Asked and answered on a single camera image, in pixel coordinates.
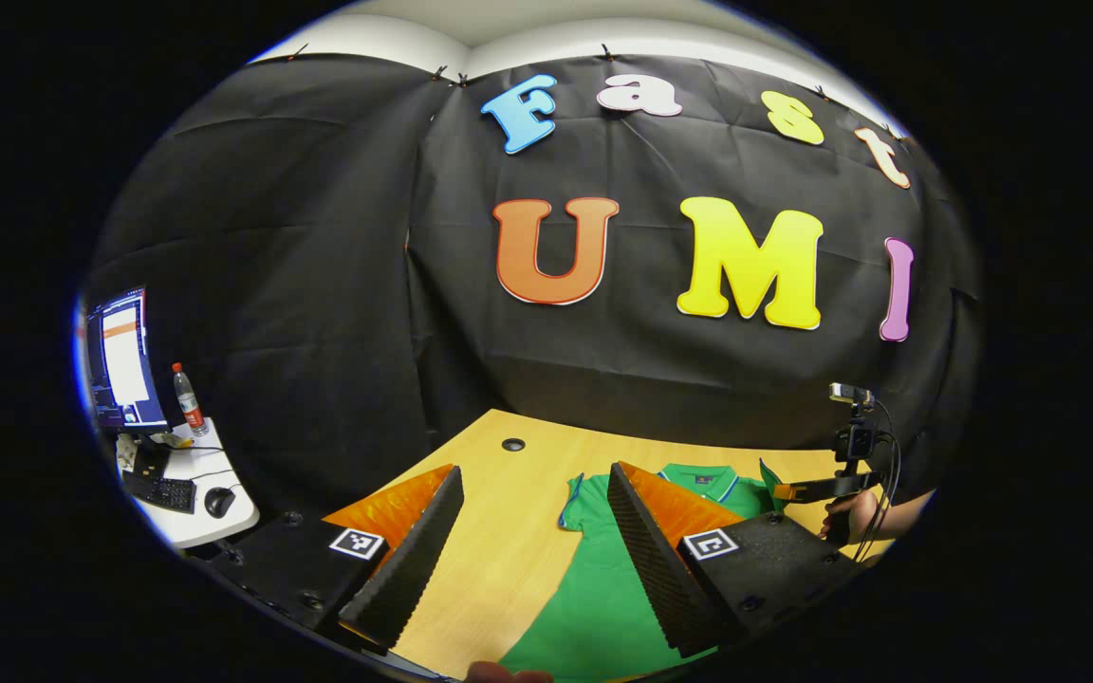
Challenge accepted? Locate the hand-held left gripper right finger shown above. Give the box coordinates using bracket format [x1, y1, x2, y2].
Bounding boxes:
[606, 461, 875, 657]

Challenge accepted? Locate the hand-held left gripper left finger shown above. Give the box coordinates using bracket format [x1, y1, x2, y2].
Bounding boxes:
[197, 463, 465, 657]

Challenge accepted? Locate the green T-shirt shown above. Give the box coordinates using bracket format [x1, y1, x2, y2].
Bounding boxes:
[499, 462, 789, 683]

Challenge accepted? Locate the white side desk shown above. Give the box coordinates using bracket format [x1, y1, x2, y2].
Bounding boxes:
[115, 417, 261, 549]

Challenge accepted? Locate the black keyboard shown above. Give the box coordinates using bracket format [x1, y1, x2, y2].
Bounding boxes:
[121, 470, 198, 515]

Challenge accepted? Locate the clear plastic water bottle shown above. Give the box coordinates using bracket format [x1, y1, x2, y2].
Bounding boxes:
[172, 362, 211, 437]

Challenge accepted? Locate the black backdrop cloth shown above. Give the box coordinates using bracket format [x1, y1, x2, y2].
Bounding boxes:
[82, 52, 984, 542]

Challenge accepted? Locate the computer monitor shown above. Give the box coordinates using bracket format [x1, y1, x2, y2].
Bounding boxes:
[83, 286, 171, 433]

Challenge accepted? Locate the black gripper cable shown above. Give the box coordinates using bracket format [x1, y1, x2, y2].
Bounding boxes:
[874, 398, 901, 561]

